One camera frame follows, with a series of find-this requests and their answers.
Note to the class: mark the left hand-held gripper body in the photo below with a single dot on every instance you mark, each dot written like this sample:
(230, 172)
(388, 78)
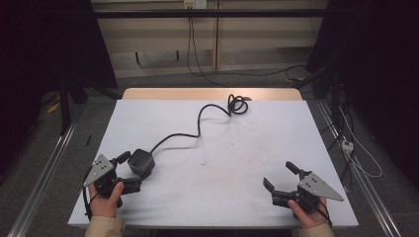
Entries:
(99, 171)

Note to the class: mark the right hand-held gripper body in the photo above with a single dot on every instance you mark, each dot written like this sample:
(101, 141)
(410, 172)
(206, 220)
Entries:
(316, 188)

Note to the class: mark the black power adapter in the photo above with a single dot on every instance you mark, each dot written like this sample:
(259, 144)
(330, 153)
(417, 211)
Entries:
(141, 163)

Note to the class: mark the person's right hand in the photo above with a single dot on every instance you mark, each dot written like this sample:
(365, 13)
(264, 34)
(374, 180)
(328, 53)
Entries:
(308, 215)

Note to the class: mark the person's left hand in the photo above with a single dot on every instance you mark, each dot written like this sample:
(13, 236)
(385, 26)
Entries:
(105, 204)

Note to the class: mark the small black stick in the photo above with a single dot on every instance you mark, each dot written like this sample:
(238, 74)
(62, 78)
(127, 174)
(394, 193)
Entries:
(88, 140)

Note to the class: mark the white table mat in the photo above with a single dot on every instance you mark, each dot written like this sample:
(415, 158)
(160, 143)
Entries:
(247, 158)

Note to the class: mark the white power strip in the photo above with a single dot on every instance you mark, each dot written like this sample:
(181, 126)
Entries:
(347, 145)

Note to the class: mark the black metal stand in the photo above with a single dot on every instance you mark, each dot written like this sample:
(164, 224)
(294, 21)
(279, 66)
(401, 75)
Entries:
(64, 108)

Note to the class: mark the yellow tape piece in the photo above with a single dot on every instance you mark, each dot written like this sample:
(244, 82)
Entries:
(53, 107)

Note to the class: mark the wooden table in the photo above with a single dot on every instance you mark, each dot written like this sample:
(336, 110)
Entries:
(184, 94)

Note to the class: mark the black curtain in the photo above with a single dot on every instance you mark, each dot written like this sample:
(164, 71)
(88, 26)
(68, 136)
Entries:
(378, 65)
(39, 49)

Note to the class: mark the aluminium floor rail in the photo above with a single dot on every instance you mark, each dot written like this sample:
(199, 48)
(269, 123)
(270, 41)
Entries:
(42, 179)
(365, 179)

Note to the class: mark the white wall socket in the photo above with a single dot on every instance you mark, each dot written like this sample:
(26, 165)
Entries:
(195, 3)

